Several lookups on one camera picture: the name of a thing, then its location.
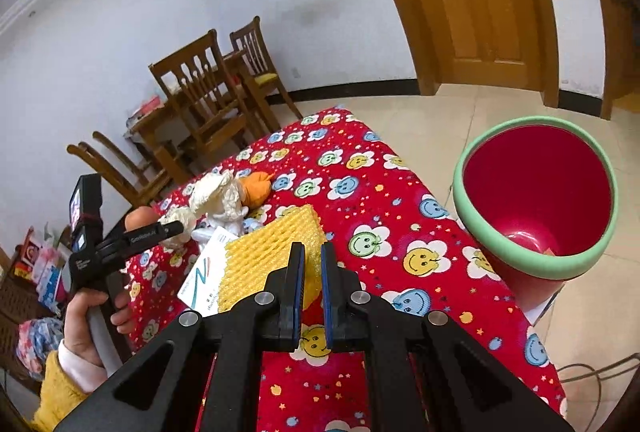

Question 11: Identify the red book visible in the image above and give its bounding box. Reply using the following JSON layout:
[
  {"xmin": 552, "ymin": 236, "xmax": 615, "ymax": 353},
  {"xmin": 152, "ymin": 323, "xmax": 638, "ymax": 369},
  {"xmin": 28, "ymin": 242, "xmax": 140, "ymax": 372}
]
[{"xmin": 131, "ymin": 94, "xmax": 164, "ymax": 119}]

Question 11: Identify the red bin with green rim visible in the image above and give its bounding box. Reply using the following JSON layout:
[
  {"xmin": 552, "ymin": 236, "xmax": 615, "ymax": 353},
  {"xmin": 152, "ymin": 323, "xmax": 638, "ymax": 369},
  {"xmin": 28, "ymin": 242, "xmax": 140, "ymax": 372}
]
[{"xmin": 452, "ymin": 116, "xmax": 619, "ymax": 313}]

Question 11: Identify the white paper card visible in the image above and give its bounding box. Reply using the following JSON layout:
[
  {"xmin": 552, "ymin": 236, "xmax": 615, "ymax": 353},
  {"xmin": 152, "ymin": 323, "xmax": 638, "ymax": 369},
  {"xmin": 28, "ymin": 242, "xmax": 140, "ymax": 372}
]
[{"xmin": 177, "ymin": 228, "xmax": 241, "ymax": 317}]

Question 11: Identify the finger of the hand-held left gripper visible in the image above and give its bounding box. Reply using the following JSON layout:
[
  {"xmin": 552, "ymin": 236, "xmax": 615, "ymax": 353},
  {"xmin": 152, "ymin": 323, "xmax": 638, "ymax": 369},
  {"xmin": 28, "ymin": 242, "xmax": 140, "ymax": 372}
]
[{"xmin": 102, "ymin": 220, "xmax": 185, "ymax": 263}]

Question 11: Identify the floral cloth bundle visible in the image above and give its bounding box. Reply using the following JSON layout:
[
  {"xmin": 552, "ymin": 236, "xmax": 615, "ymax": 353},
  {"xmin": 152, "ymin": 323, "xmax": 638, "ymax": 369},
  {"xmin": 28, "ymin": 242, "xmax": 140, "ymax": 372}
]
[{"xmin": 16, "ymin": 317, "xmax": 65, "ymax": 377}]

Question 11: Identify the white tissue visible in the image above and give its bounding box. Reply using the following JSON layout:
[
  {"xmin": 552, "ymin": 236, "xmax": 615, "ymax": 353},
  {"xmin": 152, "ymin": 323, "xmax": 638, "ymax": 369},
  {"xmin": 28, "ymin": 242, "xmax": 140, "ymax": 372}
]
[{"xmin": 220, "ymin": 182, "xmax": 252, "ymax": 223}]

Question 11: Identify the orange cloth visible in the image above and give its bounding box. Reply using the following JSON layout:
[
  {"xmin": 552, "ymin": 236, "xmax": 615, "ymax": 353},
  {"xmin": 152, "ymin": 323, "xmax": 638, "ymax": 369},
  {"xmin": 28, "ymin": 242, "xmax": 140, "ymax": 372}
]
[{"xmin": 239, "ymin": 172, "xmax": 275, "ymax": 209}]

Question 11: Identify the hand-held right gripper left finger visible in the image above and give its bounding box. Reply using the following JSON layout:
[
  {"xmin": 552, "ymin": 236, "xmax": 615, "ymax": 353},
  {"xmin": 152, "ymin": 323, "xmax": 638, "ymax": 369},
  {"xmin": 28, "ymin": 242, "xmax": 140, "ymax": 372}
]
[{"xmin": 55, "ymin": 242, "xmax": 307, "ymax": 432}]

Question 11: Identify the pile of colourful packages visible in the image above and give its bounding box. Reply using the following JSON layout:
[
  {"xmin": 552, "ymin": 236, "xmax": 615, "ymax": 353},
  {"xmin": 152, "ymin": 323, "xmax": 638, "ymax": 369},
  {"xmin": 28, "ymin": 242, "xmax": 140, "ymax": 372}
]
[{"xmin": 14, "ymin": 226, "xmax": 70, "ymax": 315}]

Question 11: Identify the wooden chair with yellow cushion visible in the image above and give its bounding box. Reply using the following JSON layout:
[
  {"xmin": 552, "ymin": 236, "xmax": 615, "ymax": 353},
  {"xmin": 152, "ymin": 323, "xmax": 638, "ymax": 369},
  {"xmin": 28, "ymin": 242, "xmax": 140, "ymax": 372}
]
[{"xmin": 229, "ymin": 16, "xmax": 304, "ymax": 125}]

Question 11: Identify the wooden dining table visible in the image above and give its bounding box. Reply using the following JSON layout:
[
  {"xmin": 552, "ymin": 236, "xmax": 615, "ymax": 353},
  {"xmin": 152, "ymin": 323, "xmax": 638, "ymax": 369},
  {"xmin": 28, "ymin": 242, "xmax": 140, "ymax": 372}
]
[{"xmin": 125, "ymin": 50, "xmax": 251, "ymax": 185}]

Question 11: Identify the person's left hand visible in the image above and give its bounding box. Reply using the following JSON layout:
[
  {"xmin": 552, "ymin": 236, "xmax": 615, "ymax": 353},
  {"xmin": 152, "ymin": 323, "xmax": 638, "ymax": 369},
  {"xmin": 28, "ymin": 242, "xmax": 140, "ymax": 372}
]
[{"xmin": 60, "ymin": 290, "xmax": 137, "ymax": 369}]

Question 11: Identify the wooden ladder-back chair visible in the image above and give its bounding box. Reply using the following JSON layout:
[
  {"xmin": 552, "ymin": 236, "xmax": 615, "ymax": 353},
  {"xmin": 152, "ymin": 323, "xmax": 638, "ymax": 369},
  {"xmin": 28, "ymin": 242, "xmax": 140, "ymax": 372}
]
[
  {"xmin": 92, "ymin": 131, "xmax": 175, "ymax": 193},
  {"xmin": 67, "ymin": 142, "xmax": 161, "ymax": 209}
]

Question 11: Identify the red apple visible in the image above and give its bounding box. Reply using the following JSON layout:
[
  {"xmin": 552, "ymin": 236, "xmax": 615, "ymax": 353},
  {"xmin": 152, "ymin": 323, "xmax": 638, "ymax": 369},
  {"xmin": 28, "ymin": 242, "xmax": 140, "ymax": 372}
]
[{"xmin": 124, "ymin": 207, "xmax": 164, "ymax": 233}]

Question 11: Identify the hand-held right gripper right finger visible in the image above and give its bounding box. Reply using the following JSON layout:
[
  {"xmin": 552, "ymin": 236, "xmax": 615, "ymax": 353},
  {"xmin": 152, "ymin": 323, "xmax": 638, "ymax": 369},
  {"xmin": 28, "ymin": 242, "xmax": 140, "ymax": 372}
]
[{"xmin": 320, "ymin": 242, "xmax": 576, "ymax": 432}]

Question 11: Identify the wooden slat-back chair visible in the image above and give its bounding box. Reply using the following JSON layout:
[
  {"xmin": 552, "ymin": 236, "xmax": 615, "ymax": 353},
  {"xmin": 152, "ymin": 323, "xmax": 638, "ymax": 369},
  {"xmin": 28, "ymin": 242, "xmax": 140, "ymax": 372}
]
[{"xmin": 148, "ymin": 29, "xmax": 263, "ymax": 165}]

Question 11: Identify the crumpled clear plastic wrapper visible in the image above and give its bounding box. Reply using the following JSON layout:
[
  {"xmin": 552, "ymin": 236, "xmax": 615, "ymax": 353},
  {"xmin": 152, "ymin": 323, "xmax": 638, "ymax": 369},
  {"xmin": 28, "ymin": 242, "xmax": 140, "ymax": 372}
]
[{"xmin": 192, "ymin": 212, "xmax": 263, "ymax": 243}]

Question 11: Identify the yellow foam fruit net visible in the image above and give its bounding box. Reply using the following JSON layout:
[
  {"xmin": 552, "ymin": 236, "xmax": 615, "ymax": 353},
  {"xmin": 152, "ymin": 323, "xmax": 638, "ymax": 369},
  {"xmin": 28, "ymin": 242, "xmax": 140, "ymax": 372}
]
[{"xmin": 218, "ymin": 204, "xmax": 327, "ymax": 313}]

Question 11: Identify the cream paper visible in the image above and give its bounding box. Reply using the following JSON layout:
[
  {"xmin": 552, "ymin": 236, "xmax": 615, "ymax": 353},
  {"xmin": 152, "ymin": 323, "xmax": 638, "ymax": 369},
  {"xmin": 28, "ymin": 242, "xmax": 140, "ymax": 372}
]
[{"xmin": 160, "ymin": 171, "xmax": 236, "ymax": 245}]

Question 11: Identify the grey cable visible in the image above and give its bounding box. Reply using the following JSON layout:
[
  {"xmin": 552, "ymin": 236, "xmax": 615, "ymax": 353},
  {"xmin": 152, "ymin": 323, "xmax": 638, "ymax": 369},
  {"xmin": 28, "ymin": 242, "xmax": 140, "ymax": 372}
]
[{"xmin": 556, "ymin": 353, "xmax": 640, "ymax": 432}]

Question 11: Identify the red flower-print tablecloth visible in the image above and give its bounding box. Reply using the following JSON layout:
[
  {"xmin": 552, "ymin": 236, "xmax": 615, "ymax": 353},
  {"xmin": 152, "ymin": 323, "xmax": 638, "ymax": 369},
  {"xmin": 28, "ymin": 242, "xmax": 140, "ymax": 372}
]
[{"xmin": 120, "ymin": 106, "xmax": 568, "ymax": 432}]

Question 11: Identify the person's left forearm yellow sleeve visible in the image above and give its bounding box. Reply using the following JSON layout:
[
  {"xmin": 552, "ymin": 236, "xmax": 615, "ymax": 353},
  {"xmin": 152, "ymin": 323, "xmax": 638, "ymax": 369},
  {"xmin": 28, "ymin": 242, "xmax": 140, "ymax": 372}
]
[{"xmin": 31, "ymin": 339, "xmax": 108, "ymax": 432}]

